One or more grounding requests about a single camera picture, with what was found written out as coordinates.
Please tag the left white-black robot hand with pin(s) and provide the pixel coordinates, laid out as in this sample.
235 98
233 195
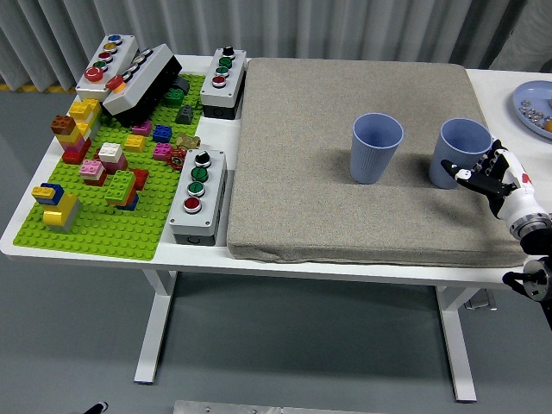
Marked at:
98 408

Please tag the right white-black robot hand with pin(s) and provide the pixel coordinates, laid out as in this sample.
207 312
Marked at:
515 190

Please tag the blue ribbed plastic cup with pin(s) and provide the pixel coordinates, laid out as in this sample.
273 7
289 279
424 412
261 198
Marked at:
373 146
457 142

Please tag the white table leg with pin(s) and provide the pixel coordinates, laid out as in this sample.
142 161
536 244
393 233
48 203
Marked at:
457 345
155 328

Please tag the blue plate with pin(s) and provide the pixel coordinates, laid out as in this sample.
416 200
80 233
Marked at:
535 92

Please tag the grey metal plate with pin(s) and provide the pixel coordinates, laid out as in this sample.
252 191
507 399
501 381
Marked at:
259 408

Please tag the green studded baseplate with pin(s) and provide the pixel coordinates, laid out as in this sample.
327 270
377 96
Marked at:
108 233

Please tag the blue-yellow-grey brick figure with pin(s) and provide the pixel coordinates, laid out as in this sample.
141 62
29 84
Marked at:
58 209

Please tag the grey-brown fabric mat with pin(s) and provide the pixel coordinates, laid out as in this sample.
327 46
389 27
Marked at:
302 172

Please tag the green-orange-blue brick stack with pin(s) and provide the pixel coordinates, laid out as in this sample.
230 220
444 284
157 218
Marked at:
121 187

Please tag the four-button grey control box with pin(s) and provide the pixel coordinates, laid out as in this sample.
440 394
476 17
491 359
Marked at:
224 86
196 202

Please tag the red toy brick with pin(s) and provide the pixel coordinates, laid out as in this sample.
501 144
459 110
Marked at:
141 177

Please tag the pink-red brick stack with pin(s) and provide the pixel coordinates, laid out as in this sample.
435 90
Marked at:
92 171

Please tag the white-pink brick stack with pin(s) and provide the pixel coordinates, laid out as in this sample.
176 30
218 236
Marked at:
111 154

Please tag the red valve handwheel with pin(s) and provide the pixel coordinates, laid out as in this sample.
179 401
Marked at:
176 159

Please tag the magenta toy brick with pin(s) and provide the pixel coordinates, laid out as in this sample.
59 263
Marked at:
162 151
142 128

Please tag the yellow toy brick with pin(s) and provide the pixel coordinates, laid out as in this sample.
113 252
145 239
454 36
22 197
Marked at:
134 142

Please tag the grey pleated curtain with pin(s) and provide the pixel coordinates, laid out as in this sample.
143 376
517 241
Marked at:
302 26

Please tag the brown-yellow-red brick tower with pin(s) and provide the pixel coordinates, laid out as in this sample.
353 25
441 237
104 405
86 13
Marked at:
69 138

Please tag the brass valve fitting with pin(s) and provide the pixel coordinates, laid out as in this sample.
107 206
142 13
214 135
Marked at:
188 141

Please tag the blue toy brick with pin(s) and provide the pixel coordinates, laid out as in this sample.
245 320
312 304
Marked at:
162 133

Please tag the yellow-white brick tower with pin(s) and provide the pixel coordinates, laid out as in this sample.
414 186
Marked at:
84 111

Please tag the grey sloped brick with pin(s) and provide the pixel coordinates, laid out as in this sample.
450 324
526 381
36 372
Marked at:
185 115

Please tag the green toy brick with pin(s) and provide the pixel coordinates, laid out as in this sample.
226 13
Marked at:
174 97

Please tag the yellow-black floor tape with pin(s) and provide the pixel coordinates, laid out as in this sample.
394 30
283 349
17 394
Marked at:
43 88

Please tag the tilted white-black button box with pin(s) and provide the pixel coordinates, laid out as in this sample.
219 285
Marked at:
142 82

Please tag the dark grey curved piece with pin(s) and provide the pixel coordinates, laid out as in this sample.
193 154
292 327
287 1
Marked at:
183 84

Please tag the five-button white control box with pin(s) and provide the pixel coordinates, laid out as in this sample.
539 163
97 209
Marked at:
105 64

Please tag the grey metal bracket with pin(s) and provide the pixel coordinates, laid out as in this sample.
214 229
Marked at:
481 300

